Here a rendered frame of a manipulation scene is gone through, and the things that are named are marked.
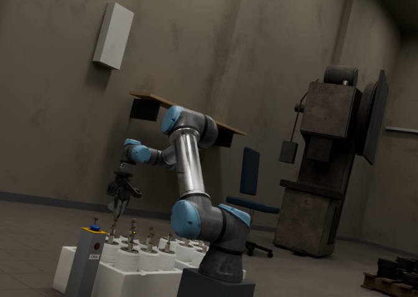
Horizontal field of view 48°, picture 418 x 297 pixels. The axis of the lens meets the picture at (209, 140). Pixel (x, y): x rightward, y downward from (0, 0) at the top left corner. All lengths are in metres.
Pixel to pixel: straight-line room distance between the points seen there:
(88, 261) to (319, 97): 4.69
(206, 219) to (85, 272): 0.58
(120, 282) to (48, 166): 3.00
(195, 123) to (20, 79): 2.98
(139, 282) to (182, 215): 0.54
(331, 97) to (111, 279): 4.61
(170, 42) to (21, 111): 2.02
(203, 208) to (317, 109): 4.70
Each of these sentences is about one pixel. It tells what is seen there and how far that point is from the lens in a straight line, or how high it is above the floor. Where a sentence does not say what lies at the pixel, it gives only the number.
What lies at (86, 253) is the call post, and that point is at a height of 0.23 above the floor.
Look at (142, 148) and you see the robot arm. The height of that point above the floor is 0.67.
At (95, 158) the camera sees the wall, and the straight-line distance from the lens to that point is 5.11.
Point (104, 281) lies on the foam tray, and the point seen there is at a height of 0.12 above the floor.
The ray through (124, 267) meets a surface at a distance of 1.96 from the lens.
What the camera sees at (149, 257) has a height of 0.23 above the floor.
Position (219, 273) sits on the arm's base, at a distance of 1.57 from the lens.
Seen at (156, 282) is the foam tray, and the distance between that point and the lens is 2.06.
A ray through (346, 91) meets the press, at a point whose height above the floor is 2.06.
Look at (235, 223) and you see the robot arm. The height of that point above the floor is 0.49.
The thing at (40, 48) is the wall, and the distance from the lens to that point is 4.65.
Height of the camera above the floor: 0.60
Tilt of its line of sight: 5 degrees up
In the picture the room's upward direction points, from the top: 14 degrees clockwise
